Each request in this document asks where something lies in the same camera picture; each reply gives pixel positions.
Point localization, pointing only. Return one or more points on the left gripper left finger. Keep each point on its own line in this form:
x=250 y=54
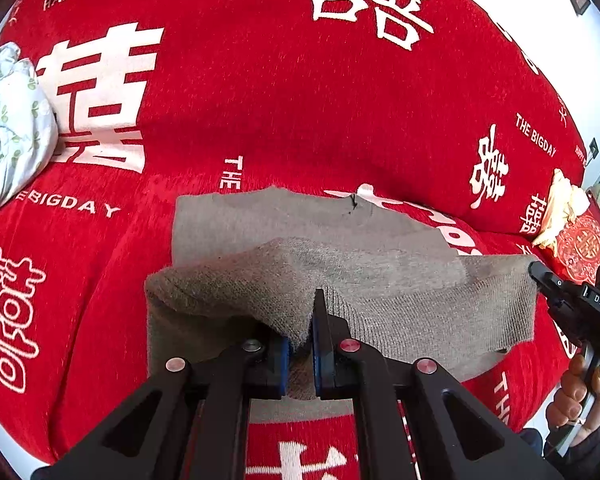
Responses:
x=189 y=420

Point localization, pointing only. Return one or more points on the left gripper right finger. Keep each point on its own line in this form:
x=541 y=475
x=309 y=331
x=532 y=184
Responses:
x=414 y=420

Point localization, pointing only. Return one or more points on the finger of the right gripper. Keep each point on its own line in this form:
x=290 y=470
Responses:
x=547 y=279

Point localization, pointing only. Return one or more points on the grey knit sweater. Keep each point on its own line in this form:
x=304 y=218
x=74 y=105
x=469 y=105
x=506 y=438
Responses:
x=250 y=264

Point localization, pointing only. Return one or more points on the person's right hand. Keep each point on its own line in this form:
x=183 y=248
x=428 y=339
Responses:
x=566 y=406

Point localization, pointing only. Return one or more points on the red gold wedding pillow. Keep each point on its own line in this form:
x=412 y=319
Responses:
x=569 y=230

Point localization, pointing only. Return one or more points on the white floral quilt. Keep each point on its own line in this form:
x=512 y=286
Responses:
x=28 y=127

